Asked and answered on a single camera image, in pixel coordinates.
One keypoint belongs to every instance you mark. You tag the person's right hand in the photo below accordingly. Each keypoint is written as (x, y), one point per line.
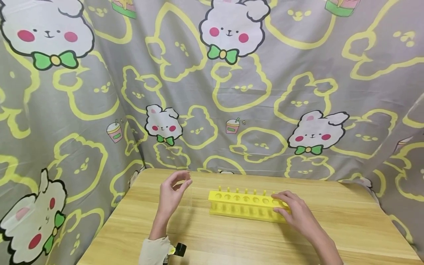
(298, 215)

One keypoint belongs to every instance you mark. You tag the clear test tube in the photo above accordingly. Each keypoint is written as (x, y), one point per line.
(191, 200)

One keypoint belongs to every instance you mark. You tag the person's left fingers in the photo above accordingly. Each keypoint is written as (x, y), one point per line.
(173, 185)

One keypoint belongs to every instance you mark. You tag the person's left thumb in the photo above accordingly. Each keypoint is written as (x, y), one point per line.
(186, 186)

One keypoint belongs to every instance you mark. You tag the person's right index finger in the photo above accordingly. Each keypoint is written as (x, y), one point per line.
(281, 203)

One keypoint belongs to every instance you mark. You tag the person's left hand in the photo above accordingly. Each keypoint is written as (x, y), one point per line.
(169, 200)

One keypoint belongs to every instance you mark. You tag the person's left index finger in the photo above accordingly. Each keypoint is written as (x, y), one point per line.
(177, 173)

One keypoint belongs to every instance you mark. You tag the person's right fingers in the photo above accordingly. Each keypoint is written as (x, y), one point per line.
(284, 195)

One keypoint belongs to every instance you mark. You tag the person's left forearm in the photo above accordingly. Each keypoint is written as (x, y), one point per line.
(158, 241)

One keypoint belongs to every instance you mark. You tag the black wrist band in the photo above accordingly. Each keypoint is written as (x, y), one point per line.
(179, 249)

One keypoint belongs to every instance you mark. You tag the person's right forearm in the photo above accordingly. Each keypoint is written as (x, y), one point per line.
(326, 250)

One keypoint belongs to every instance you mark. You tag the yellow test tube rack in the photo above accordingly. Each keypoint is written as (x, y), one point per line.
(243, 206)

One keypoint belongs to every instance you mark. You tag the person's right thumb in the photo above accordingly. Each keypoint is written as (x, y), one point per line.
(280, 212)

